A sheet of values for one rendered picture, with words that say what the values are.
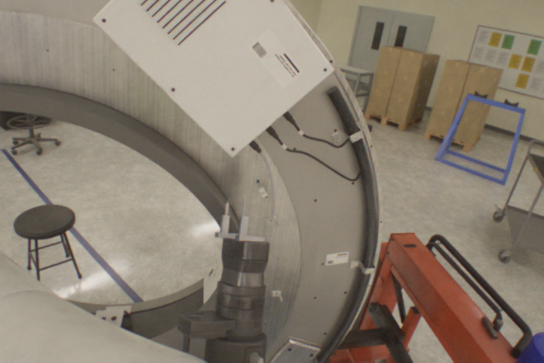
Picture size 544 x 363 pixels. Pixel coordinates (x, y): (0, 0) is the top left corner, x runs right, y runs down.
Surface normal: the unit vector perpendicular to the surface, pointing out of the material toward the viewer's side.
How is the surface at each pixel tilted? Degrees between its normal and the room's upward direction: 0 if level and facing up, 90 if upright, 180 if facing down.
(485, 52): 90
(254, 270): 80
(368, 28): 90
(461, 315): 0
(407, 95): 90
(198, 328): 56
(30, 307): 19
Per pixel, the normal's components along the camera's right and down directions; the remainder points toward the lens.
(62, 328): 0.23, -0.97
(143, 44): 0.18, 0.41
